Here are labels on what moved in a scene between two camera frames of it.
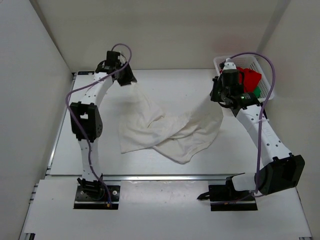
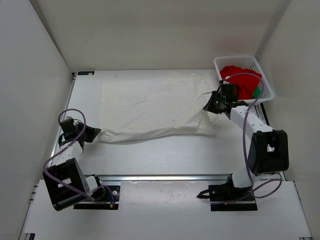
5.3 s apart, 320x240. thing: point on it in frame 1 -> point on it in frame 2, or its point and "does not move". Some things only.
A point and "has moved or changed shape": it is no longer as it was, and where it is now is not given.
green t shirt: x=257 y=91 does not move
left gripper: x=129 y=77 -> x=93 y=132
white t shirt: x=184 y=137 has moved or changed shape
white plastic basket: x=252 y=62 does not move
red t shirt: x=251 y=79 does not move
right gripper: x=218 y=82 -> x=210 y=107
